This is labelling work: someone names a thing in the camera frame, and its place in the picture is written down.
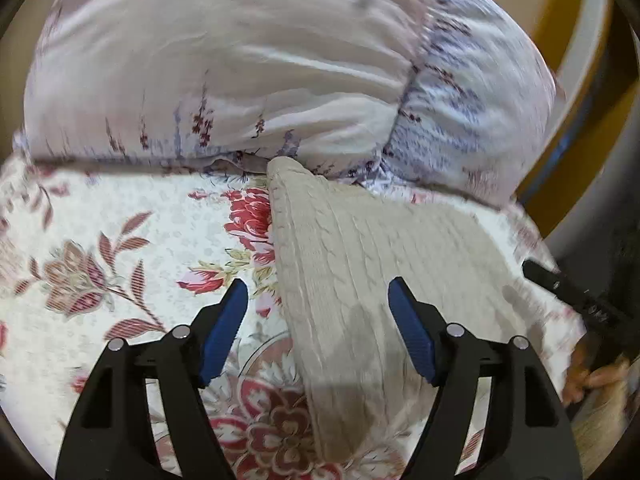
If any beige cable knit sweater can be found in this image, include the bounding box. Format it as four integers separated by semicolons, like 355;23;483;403
268;157;528;463

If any floral white bedspread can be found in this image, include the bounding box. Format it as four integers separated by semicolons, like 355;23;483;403
1;156;582;479

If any person's right hand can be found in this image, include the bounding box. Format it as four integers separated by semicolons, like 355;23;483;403
562;335;629;408

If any wooden bedside shelf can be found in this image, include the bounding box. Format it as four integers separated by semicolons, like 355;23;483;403
518;0;639;255

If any pink lavender floral pillow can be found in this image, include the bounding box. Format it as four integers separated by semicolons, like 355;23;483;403
17;0;556;207

